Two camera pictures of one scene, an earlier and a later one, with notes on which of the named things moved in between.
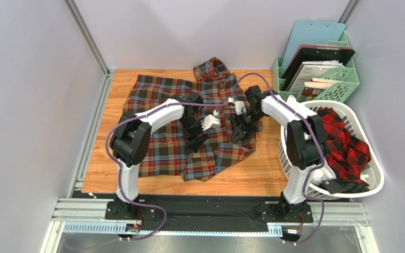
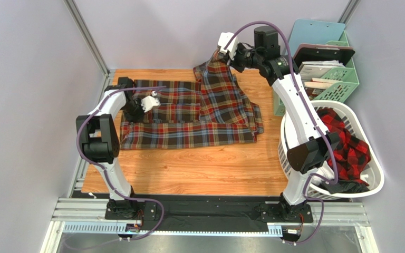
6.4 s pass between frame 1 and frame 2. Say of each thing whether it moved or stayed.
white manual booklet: stayed
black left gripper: moved
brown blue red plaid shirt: moved
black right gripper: moved
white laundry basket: stayed
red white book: stayed
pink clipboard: stayed
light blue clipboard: stayed
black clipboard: stayed
